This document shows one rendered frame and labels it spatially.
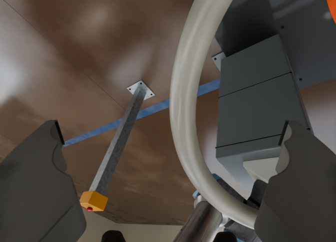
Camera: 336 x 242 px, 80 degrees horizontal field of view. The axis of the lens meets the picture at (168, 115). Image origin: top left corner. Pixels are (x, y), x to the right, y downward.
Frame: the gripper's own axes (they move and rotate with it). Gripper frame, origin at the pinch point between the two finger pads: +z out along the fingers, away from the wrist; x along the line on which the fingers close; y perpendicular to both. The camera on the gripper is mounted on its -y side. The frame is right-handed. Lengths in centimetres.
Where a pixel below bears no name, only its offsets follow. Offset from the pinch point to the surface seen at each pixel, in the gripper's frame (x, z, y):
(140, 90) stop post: -29, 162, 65
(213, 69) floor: 33, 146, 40
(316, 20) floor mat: 85, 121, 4
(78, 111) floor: -110, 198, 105
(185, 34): 1.3, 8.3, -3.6
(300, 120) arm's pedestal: 53, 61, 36
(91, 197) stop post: -47, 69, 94
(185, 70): 1.4, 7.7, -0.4
